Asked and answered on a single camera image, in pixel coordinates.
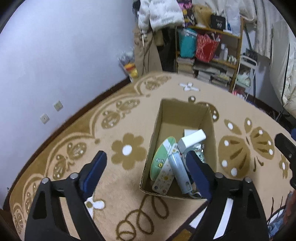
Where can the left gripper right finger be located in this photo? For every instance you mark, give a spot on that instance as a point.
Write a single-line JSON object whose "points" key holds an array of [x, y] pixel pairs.
{"points": [[234, 210]]}

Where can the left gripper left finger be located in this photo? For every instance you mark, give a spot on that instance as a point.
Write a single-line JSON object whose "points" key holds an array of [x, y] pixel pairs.
{"points": [[46, 219]]}

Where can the round cartoon tin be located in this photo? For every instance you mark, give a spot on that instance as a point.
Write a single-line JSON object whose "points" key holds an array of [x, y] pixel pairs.
{"points": [[199, 150]]}

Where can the white patterned remote case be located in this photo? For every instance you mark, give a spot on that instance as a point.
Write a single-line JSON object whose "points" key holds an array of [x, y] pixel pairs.
{"points": [[166, 175]]}

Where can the white square charger box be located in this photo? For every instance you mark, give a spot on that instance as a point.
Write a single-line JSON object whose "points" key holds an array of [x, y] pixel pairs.
{"points": [[190, 139]]}

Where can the green oval paper fan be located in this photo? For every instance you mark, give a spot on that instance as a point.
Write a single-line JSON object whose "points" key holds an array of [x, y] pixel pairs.
{"points": [[160, 157]]}

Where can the brown cardboard box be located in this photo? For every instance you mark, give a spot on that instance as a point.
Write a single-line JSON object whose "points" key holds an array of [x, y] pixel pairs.
{"points": [[180, 127]]}

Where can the white metal cart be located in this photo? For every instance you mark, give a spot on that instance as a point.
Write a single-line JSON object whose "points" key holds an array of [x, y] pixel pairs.
{"points": [[245, 76]]}

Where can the white folded mattress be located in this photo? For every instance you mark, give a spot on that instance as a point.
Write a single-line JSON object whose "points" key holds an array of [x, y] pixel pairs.
{"points": [[282, 65]]}

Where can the wooden shelf unit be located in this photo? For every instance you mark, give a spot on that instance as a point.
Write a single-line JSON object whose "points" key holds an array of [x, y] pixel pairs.
{"points": [[219, 48]]}

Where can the red gift bag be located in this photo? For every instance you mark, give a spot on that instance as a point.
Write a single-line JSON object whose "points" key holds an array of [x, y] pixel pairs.
{"points": [[206, 47]]}

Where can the stack of books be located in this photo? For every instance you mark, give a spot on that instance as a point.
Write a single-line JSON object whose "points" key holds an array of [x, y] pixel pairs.
{"points": [[185, 65]]}

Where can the black box with 40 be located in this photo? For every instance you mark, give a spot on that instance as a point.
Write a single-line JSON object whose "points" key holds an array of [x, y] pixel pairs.
{"points": [[218, 22]]}

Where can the teal storage bag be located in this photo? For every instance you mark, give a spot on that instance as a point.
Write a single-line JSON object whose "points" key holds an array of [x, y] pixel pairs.
{"points": [[187, 42]]}

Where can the beige hanging trousers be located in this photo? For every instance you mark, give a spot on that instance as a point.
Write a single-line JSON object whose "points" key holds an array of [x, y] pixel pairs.
{"points": [[146, 54]]}

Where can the white puffer jacket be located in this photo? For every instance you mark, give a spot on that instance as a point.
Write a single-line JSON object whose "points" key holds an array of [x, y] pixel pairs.
{"points": [[156, 15]]}

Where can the lower wall socket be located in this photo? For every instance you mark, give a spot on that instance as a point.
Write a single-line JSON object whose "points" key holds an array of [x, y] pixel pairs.
{"points": [[44, 118]]}

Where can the wall socket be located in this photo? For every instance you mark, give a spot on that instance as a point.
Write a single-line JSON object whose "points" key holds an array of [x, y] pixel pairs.
{"points": [[44, 118], [58, 106]]}

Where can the upper wall socket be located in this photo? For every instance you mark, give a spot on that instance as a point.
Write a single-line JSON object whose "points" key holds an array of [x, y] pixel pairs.
{"points": [[58, 106]]}

